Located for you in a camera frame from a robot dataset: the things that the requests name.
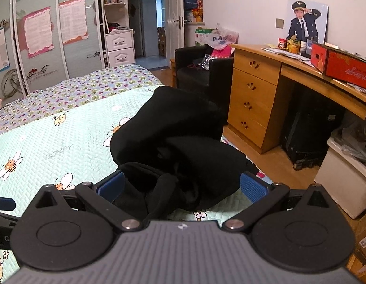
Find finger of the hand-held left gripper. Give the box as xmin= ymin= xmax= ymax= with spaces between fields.
xmin=0 ymin=211 xmax=22 ymax=228
xmin=0 ymin=196 xmax=17 ymax=211

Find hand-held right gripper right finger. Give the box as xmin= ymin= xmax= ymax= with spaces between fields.
xmin=222 ymin=172 xmax=339 ymax=232

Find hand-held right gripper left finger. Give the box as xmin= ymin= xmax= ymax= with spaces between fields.
xmin=23 ymin=171 xmax=144 ymax=232

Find black pants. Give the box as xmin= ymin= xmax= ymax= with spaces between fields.
xmin=110 ymin=86 xmax=260 ymax=222

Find bed with bee quilt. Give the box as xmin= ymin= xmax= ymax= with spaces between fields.
xmin=0 ymin=84 xmax=274 ymax=284

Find black suitcase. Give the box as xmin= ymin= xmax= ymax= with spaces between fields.
xmin=282 ymin=95 xmax=346 ymax=171

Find white bin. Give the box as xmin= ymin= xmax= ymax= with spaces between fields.
xmin=314 ymin=127 xmax=366 ymax=220

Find wooden desk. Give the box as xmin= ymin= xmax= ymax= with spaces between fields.
xmin=227 ymin=43 xmax=366 ymax=155

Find floral bed sheet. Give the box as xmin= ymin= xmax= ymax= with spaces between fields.
xmin=0 ymin=64 xmax=173 ymax=138

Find grey plastic bag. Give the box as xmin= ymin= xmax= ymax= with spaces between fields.
xmin=331 ymin=118 xmax=366 ymax=164

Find cardboard box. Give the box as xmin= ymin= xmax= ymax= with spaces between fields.
xmin=347 ymin=213 xmax=366 ymax=281

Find black armchair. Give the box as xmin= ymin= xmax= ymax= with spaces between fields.
xmin=175 ymin=45 xmax=234 ymax=110

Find silver foil bag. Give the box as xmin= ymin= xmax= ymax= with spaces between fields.
xmin=201 ymin=55 xmax=215 ymax=71

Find sliding door wardrobe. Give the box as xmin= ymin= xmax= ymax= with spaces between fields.
xmin=0 ymin=0 xmax=107 ymax=107

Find scattered papers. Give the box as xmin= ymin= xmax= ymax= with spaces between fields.
xmin=261 ymin=45 xmax=312 ymax=62

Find pink bag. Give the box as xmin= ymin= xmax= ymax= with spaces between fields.
xmin=211 ymin=46 xmax=232 ymax=59

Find white drawer cabinet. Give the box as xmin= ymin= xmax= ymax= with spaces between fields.
xmin=105 ymin=29 xmax=136 ymax=67

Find yellow box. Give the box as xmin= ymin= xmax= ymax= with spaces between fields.
xmin=287 ymin=37 xmax=302 ymax=54

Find red and orange box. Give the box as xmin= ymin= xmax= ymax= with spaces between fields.
xmin=311 ymin=42 xmax=366 ymax=91

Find wooden chair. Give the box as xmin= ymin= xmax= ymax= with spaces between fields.
xmin=157 ymin=27 xmax=167 ymax=57

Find white plastic bag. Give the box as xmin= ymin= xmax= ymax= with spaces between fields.
xmin=205 ymin=23 xmax=240 ymax=49

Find green and white box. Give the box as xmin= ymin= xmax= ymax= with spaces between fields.
xmin=195 ymin=27 xmax=217 ymax=46

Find orange bordered notice poster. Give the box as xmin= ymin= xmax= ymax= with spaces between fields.
xmin=58 ymin=0 xmax=89 ymax=45

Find pink bordered notice poster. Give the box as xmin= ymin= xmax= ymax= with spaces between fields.
xmin=22 ymin=7 xmax=55 ymax=59

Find uniformed figure photo poster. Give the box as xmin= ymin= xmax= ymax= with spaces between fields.
xmin=287 ymin=0 xmax=329 ymax=46

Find white door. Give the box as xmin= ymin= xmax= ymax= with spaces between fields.
xmin=166 ymin=0 xmax=185 ymax=60

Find pile of snack packets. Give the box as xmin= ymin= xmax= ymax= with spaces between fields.
xmin=185 ymin=8 xmax=204 ymax=22

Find white corner shelf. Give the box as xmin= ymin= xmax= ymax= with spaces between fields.
xmin=102 ymin=0 xmax=127 ymax=28

